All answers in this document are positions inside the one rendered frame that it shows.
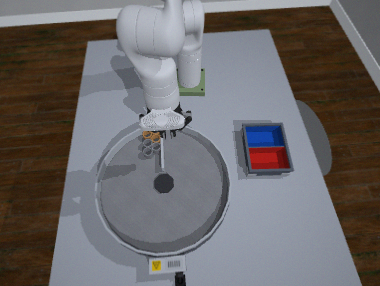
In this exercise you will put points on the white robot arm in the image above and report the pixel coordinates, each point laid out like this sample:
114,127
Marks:
150,37

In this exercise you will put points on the grey metal bushing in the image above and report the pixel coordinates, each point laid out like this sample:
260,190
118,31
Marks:
147,141
155,145
146,150

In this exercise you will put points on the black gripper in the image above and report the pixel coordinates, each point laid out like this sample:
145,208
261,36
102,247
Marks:
187,119

